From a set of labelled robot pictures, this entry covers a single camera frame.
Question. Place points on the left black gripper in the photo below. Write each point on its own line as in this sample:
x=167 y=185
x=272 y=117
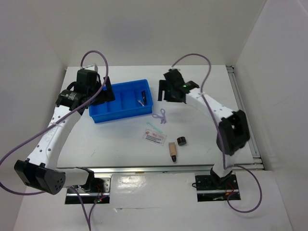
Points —
x=106 y=95

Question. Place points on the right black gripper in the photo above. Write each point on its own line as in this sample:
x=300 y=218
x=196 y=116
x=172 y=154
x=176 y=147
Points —
x=163 y=86

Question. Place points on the blue plastic organizer tray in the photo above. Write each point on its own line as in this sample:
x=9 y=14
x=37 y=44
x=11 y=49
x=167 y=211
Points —
x=125 y=104

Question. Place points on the mint green small brush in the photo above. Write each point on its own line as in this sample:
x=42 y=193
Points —
x=153 y=127

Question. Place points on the makeup sticker card packet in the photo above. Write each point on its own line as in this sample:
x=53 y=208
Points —
x=154 y=137

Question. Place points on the dark brown cream jar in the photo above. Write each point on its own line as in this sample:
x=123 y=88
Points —
x=181 y=141

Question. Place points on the beige foundation bottle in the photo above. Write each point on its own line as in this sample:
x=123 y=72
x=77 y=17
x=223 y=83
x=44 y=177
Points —
x=172 y=151

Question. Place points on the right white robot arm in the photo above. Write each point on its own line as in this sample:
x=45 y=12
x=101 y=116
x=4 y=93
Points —
x=232 y=126

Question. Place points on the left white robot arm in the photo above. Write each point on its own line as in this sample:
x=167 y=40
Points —
x=39 y=170

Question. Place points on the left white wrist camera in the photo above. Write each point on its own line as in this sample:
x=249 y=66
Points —
x=91 y=67

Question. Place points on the aluminium front rail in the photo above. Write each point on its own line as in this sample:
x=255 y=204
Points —
x=151 y=169

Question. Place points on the aluminium rail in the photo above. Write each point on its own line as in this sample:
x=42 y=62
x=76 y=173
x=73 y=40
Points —
x=151 y=169
x=258 y=163

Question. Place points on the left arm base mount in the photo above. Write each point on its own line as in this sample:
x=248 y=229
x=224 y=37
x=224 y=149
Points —
x=99 y=191

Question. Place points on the aluminium right rail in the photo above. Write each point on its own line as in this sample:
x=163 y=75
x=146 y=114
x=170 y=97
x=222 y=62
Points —
x=258 y=163

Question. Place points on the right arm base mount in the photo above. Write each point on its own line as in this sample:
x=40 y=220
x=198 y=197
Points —
x=207 y=192

